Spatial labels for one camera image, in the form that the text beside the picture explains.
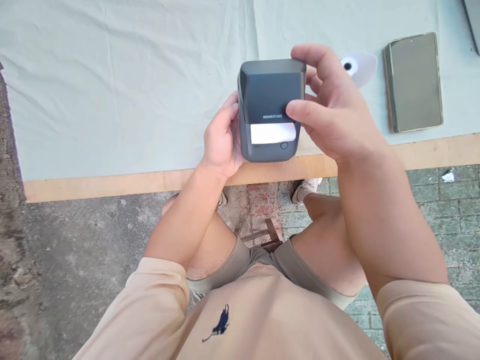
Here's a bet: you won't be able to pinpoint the person's right hand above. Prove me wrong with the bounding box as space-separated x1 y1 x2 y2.
285 44 395 163

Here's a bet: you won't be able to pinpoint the person's left hand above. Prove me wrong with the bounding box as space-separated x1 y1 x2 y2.
200 91 249 180

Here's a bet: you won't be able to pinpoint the dark grey label printer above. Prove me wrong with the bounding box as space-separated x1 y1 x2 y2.
236 58 308 163

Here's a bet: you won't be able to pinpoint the white label paper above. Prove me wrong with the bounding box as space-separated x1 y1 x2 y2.
250 123 297 145

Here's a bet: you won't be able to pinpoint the white label roll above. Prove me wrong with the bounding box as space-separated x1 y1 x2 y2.
339 52 379 89

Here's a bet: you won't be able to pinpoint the smartphone in clear case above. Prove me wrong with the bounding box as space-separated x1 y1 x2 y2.
382 31 445 134

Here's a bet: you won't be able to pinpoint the wooden stool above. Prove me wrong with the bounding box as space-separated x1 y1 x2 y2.
239 219 284 248

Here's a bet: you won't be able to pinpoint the light grey cloth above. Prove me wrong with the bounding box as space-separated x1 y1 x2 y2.
0 0 480 183

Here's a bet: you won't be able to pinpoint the person's legs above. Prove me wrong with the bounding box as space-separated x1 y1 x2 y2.
161 178 368 310

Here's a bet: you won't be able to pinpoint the dark grey flat object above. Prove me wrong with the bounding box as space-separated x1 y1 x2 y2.
461 0 480 57

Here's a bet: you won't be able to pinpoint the person's body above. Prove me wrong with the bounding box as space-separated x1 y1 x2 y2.
71 256 480 360

